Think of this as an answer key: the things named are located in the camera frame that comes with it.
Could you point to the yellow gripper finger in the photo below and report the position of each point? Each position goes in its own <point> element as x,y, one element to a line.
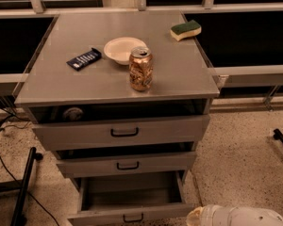
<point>194,217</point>

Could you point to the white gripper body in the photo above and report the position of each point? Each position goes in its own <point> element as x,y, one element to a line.
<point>211,217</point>

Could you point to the grey bottom drawer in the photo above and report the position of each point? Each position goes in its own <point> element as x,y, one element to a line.
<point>131,198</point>

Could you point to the grey drawer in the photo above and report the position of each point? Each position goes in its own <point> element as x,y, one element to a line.
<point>131,198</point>
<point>127,160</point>
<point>123,124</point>

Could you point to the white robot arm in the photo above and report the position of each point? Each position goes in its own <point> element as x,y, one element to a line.
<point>250,216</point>

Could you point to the grey middle drawer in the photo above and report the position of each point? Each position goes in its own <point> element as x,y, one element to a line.
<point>127,160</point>

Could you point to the grey top drawer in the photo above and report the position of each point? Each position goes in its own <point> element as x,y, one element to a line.
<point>123,124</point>

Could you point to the grey metal drawer cabinet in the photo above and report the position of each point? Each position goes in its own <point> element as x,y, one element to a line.
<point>39,112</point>

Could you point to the round object in top drawer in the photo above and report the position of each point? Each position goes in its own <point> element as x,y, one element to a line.
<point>72,114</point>

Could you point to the metal window railing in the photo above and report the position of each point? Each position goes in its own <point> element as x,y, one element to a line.
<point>141,3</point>

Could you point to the gold soda can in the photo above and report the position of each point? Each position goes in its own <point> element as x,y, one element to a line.
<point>140,68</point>

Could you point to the black stand leg left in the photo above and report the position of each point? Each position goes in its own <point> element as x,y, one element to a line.
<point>17,215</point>

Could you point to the green yellow sponge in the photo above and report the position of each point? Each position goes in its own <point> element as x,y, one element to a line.
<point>186,30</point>

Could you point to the dark blue snack packet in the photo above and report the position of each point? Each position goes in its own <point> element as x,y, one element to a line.
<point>82,61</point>

